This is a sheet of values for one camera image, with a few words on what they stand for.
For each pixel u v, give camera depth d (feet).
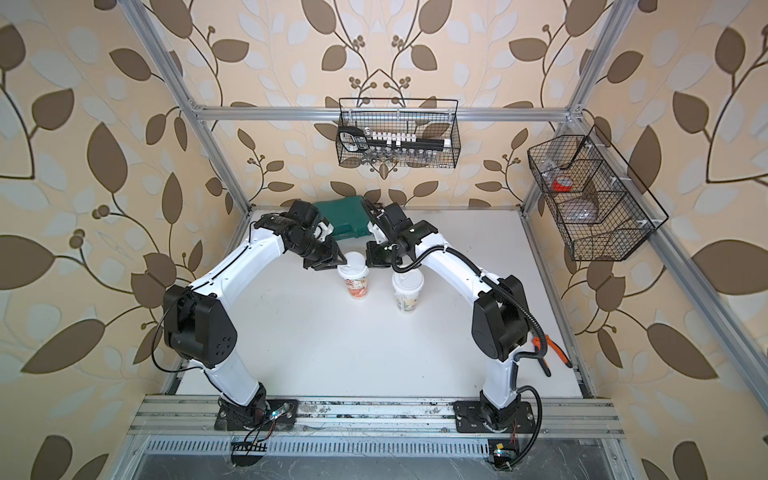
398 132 2.64
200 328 1.51
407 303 2.83
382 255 2.47
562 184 2.66
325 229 2.66
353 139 2.77
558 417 2.47
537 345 1.43
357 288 2.91
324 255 2.49
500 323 1.58
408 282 2.65
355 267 2.72
